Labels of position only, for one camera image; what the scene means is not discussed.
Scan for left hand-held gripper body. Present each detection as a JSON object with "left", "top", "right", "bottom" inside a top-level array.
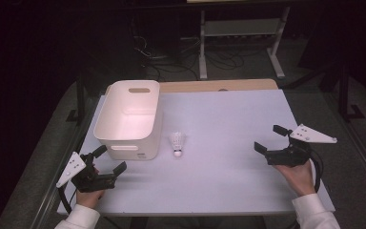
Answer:
[{"left": 55, "top": 151, "right": 118, "bottom": 194}]

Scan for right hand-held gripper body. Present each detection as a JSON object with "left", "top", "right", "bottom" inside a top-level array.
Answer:
[{"left": 264, "top": 123, "right": 338, "bottom": 168}]

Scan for white plastic storage bin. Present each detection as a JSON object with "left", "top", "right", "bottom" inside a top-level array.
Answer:
[{"left": 93, "top": 79, "right": 164, "bottom": 161}]

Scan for white feather shuttlecock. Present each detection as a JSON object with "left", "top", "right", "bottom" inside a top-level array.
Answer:
[{"left": 169, "top": 132, "right": 187, "bottom": 158}]

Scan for person's left hand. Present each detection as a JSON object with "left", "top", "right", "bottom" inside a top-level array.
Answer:
[{"left": 75, "top": 167, "right": 107, "bottom": 210}]

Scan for person's right hand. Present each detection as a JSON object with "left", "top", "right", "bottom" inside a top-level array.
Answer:
[{"left": 273, "top": 158, "right": 317, "bottom": 198}]

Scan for black metal stand leg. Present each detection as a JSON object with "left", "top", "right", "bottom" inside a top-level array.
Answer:
[
  {"left": 337, "top": 61, "right": 366, "bottom": 122},
  {"left": 66, "top": 72, "right": 89, "bottom": 123}
]

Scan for wooden board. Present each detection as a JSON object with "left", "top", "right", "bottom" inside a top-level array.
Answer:
[{"left": 158, "top": 78, "right": 279, "bottom": 94}]

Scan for white metal stand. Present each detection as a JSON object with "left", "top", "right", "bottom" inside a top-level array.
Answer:
[{"left": 198, "top": 6, "right": 291, "bottom": 80}]

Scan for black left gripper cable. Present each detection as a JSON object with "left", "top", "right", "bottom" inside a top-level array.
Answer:
[{"left": 58, "top": 186, "right": 78, "bottom": 215}]

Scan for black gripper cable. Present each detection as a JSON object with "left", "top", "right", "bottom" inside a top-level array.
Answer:
[
  {"left": 309, "top": 149, "right": 325, "bottom": 194},
  {"left": 58, "top": 186, "right": 78, "bottom": 215}
]

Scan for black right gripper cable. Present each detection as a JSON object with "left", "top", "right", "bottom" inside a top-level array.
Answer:
[{"left": 309, "top": 149, "right": 325, "bottom": 194}]

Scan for tangle of black floor cables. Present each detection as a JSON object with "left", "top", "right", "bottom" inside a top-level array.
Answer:
[{"left": 132, "top": 34, "right": 268, "bottom": 80}]

